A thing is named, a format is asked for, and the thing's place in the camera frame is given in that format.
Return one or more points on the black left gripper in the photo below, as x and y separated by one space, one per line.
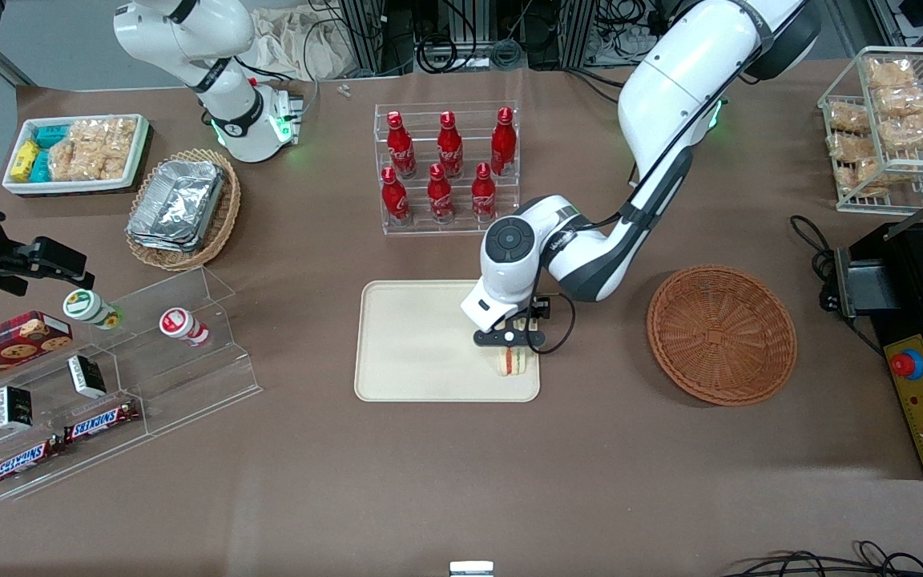
543 308

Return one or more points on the triangular sandwich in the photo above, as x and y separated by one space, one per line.
511 365

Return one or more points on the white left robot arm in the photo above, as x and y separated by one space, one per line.
670 72

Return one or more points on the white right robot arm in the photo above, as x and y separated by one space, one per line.
229 112

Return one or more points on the cream plastic tray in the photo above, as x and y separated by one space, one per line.
413 344

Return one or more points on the aluminium foil tray stack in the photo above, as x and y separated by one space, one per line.
177 204

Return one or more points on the light wicker basket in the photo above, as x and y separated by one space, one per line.
225 216

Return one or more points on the brown wicker basket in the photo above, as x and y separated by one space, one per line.
718 336

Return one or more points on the green lid yogurt cup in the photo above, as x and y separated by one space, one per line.
89 307

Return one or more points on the red tartan cookie box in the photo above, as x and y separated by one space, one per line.
5 344

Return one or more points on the white plastic bin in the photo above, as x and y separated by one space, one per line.
69 187

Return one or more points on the teal snack pack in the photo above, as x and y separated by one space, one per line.
51 135
41 167

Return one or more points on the yellow snack pack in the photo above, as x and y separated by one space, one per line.
25 156

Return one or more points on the small black snack box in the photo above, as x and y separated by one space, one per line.
86 377
13 407

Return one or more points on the rice cracker bag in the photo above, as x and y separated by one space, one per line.
850 147
914 132
890 74
93 148
902 100
862 176
848 118

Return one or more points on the clear acrylic bottle stand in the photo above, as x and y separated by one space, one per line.
445 229

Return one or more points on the red lid yogurt cup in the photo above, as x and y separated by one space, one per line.
181 324

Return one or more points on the red cola bottle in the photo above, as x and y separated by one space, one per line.
395 200
483 192
450 148
503 144
440 196
400 148

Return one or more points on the Snickers chocolate bar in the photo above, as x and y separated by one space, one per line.
25 462
101 422

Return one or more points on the clear acrylic tiered stand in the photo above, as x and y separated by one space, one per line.
189 377

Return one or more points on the small white box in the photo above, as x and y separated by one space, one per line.
471 570

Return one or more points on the white cloth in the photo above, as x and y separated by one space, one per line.
285 48

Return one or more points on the red emergency stop button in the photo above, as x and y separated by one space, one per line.
906 365

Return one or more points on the black machine base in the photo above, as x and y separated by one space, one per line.
910 304

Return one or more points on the aluminium frame rack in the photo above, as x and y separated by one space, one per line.
369 36

